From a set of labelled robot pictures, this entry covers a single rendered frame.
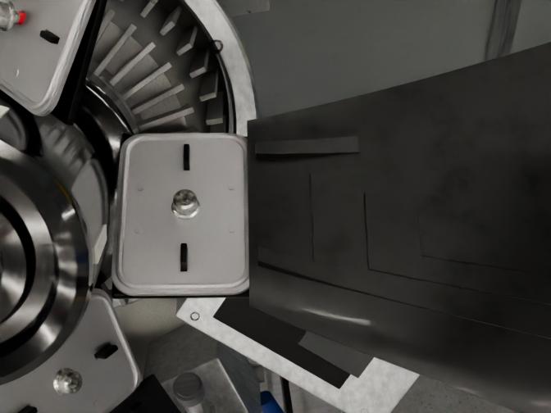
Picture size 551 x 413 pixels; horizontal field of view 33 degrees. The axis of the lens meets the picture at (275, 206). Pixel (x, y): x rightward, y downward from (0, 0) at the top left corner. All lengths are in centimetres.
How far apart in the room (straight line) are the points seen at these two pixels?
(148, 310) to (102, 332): 21
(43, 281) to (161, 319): 31
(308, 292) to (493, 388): 9
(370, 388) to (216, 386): 11
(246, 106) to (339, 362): 18
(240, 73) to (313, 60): 87
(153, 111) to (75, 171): 14
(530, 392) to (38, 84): 26
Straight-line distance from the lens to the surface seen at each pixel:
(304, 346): 57
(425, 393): 165
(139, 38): 54
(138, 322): 71
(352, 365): 58
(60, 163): 39
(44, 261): 40
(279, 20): 140
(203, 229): 44
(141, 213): 45
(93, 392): 50
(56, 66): 40
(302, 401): 157
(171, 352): 68
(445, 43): 152
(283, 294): 42
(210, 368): 63
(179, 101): 54
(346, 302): 42
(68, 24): 40
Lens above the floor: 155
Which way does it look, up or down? 58 degrees down
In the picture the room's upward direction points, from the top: 10 degrees counter-clockwise
